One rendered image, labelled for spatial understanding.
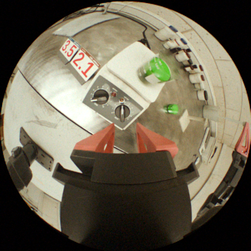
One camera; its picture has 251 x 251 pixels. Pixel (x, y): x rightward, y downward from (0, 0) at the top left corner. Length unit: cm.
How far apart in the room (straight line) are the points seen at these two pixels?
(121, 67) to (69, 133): 20
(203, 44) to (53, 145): 82
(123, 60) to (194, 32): 53
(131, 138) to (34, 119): 32
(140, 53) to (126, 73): 7
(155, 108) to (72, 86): 26
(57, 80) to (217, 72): 80
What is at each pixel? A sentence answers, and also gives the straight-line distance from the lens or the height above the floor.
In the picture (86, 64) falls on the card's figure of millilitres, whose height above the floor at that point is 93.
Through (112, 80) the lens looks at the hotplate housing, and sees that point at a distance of 17.
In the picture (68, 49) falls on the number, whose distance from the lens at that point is 30.
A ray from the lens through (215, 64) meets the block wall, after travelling 68.
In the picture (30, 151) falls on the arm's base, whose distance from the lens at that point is 31.
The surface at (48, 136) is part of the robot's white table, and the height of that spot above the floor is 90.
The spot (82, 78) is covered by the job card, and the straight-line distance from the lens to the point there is 24.
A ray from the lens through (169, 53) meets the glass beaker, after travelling 16.
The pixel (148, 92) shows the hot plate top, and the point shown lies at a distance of 17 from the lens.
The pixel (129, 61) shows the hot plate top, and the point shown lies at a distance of 18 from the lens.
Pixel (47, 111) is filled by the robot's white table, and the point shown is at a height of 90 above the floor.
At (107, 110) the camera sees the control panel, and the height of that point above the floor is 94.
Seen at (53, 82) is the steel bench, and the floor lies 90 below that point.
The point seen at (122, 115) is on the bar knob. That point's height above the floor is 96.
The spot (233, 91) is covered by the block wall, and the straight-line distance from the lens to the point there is 79.
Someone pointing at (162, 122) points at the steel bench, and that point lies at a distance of 32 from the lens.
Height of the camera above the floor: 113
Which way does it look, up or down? 66 degrees down
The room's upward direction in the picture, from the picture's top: 120 degrees clockwise
